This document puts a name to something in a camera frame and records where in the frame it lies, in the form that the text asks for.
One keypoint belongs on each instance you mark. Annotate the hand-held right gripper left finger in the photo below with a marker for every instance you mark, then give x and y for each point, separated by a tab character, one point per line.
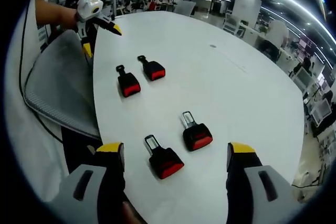
105	182

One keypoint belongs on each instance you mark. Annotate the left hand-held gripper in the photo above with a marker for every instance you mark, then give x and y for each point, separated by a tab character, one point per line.
89	7

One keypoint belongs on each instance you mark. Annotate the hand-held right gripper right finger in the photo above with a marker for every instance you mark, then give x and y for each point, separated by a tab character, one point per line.
244	182

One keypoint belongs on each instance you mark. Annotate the black red seat belt buckle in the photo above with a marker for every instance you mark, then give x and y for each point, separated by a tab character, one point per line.
154	70
128	83

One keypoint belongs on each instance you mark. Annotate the metal seat belt tongue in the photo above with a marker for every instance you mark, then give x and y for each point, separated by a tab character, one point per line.
165	161
197	136

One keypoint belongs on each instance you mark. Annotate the person's left forearm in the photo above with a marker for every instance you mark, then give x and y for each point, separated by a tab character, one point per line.
53	14

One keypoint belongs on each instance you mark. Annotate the grey mesh chair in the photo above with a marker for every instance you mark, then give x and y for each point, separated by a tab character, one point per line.
60	85

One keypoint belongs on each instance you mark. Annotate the person's body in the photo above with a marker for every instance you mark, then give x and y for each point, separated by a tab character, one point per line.
29	129

